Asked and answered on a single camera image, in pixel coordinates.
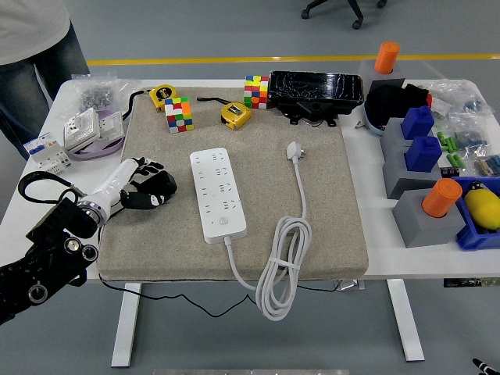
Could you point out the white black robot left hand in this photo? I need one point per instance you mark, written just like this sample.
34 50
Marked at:
113 179

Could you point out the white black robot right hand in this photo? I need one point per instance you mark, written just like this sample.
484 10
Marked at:
483 368

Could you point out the black plug adapter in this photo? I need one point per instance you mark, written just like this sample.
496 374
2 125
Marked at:
167 183

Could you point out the white power strip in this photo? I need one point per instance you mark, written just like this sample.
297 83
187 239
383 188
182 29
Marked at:
218 195

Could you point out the small black circuit board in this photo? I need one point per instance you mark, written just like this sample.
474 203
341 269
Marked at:
450 172

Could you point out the white circuit breaker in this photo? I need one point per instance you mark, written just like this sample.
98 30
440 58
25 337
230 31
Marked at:
47 154

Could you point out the clear bag of screws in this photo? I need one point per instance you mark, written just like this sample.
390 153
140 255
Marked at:
95 97

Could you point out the black box under table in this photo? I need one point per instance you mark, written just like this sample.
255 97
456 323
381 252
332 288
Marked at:
468 282

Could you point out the white table leg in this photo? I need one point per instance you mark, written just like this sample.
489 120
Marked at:
127 324
406 320

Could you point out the colourful puzzle cube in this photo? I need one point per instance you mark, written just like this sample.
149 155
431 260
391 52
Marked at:
256 91
179 115

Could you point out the yellow tape measure black label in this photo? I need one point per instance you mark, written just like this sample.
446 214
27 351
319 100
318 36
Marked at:
163 95

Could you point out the blue plastic bin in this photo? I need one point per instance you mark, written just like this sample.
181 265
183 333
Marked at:
474 236

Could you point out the yellow tape measure silver clip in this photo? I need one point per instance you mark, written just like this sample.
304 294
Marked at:
235 115

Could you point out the yellow toy lemon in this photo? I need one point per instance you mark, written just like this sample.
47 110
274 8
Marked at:
484 207

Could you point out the grey plastic block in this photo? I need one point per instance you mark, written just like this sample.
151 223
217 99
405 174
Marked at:
414 222
367 72
390 134
392 172

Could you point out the person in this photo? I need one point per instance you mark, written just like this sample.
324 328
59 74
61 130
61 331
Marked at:
31 39

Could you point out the orange plastic cylinder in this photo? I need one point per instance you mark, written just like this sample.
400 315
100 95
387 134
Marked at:
386 58
441 197

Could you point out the clear bag of resistors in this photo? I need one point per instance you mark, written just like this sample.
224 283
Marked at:
488 166

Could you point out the grey-brown mat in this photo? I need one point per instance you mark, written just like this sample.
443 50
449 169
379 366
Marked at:
320 176

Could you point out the green cylindrical battery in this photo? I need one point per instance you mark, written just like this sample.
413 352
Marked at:
441 139
451 144
455 160

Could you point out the black device cracked screen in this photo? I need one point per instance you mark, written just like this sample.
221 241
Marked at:
315 91

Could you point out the blue plastic block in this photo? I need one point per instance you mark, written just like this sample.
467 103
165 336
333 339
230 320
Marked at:
423 153
418 122

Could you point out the clear bag blue parts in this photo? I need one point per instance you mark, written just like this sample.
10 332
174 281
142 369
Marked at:
470 136

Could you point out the small metal clip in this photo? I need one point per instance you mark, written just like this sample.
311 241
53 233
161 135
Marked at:
359 125

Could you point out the clear plastic bag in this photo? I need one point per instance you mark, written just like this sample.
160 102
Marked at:
449 93

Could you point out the black cloth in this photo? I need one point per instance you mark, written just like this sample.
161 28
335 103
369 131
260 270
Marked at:
390 103

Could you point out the black office chair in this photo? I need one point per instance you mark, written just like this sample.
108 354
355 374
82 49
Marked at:
353 8

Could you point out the white wall socket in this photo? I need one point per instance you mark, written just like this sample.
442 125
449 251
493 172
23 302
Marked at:
80 129
111 124

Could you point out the metal table bracket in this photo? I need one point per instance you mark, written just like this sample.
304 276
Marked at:
349 285

